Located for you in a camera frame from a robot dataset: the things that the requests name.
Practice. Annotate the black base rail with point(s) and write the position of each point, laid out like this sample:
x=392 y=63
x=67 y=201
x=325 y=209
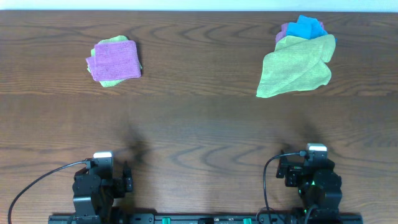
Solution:
x=148 y=218

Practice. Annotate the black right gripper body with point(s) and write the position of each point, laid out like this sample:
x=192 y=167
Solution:
x=291 y=178

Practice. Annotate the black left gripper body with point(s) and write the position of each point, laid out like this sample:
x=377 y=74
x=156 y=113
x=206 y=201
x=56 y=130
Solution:
x=118 y=190

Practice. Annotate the folded purple cloth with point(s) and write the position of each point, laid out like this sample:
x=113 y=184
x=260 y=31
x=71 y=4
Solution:
x=114 y=61

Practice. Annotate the crumpled purple cloth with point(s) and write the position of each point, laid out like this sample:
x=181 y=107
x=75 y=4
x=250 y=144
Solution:
x=281 y=33

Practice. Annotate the light green microfiber cloth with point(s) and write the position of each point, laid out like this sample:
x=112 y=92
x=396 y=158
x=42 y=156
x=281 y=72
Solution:
x=296 y=64

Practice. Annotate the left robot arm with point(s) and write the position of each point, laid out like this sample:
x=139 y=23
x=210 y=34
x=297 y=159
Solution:
x=95 y=189

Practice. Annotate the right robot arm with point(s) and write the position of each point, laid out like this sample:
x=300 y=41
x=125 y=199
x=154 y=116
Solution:
x=319 y=187

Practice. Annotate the crumpled blue cloth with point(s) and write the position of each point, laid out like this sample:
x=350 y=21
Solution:
x=305 y=19

